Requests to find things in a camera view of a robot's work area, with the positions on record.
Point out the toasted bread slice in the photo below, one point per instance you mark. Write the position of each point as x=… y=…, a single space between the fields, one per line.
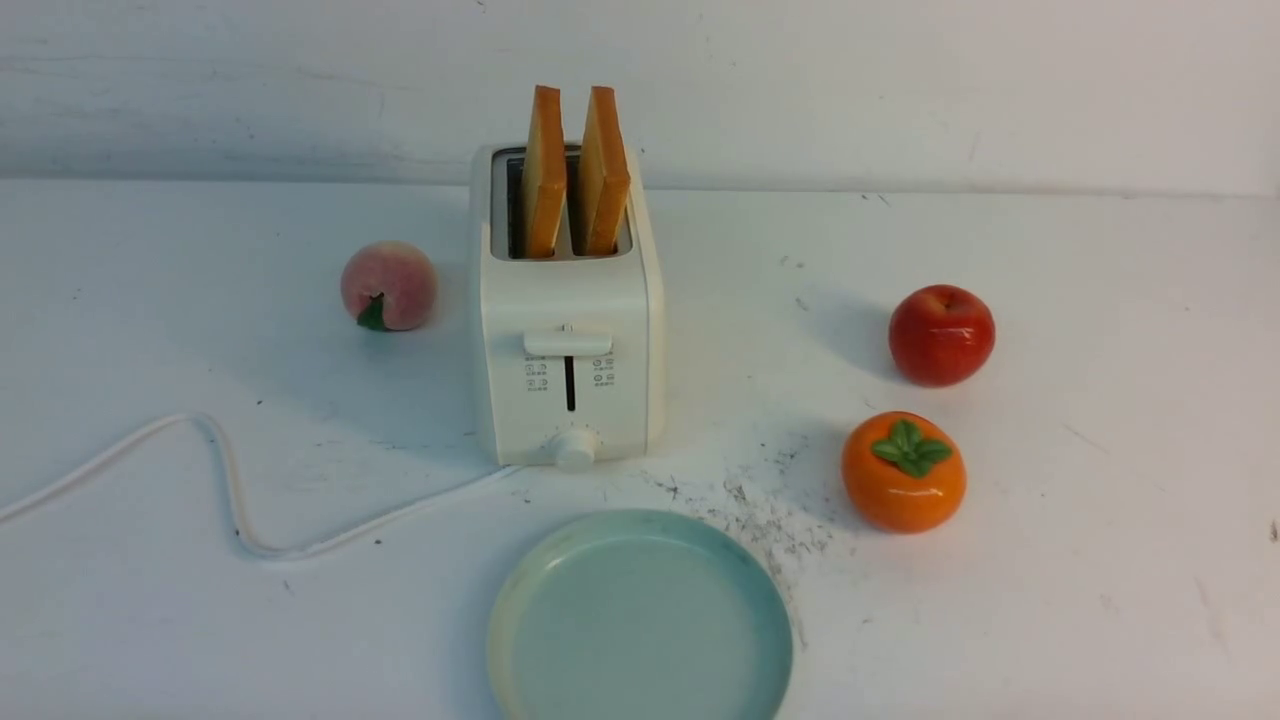
x=604 y=180
x=545 y=177

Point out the white two-slot toaster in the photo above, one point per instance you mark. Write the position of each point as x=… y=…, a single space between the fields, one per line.
x=569 y=352

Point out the light green round plate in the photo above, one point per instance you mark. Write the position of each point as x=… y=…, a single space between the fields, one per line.
x=639 y=614

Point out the pink peach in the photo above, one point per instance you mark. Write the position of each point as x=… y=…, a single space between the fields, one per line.
x=389 y=287

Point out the orange persimmon with green leaf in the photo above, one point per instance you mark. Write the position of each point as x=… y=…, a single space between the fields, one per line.
x=903 y=473

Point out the red apple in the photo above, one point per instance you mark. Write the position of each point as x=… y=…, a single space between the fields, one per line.
x=941 y=335

